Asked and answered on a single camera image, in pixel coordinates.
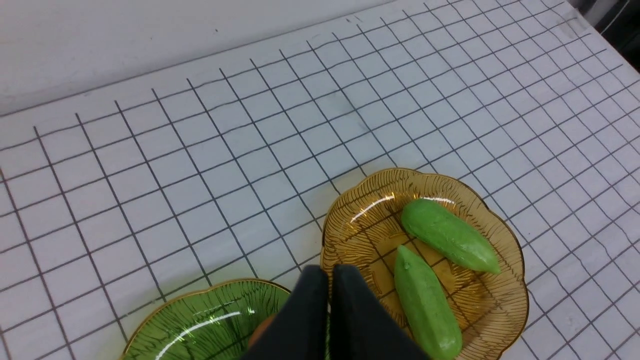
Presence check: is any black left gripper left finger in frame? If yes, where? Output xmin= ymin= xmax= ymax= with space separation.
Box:
xmin=242 ymin=265 xmax=329 ymax=360

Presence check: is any white grid tablecloth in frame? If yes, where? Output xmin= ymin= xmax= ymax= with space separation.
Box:
xmin=0 ymin=0 xmax=639 ymax=360

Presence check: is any green cucumber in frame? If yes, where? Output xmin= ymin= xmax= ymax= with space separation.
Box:
xmin=394 ymin=244 xmax=463 ymax=360
xmin=400 ymin=198 xmax=501 ymax=274

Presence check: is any amber glass plate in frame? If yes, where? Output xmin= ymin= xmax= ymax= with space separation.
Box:
xmin=320 ymin=167 xmax=530 ymax=360

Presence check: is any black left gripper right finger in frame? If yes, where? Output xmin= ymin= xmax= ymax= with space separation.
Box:
xmin=329 ymin=264 xmax=428 ymax=360

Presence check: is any green glass plate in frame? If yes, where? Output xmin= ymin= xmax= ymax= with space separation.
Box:
xmin=120 ymin=278 xmax=290 ymax=360

